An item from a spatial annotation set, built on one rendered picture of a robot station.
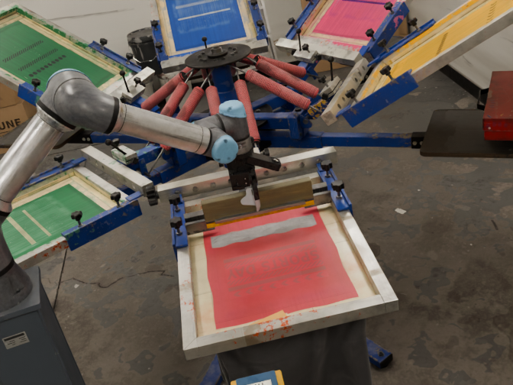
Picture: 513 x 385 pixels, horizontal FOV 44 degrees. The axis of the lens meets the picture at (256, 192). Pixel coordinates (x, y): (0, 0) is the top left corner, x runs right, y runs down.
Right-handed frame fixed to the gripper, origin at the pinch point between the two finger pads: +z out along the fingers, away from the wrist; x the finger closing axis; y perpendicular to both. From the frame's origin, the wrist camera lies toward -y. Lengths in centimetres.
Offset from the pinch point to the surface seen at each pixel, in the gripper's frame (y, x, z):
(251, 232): 3.9, -4.9, 13.3
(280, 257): -3.0, 12.2, 13.7
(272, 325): 4.7, 46.4, 10.2
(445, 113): -89, -64, 14
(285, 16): -80, -425, 53
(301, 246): -10.4, 9.0, 13.7
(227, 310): 16.3, 31.8, 13.7
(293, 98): -27, -72, -4
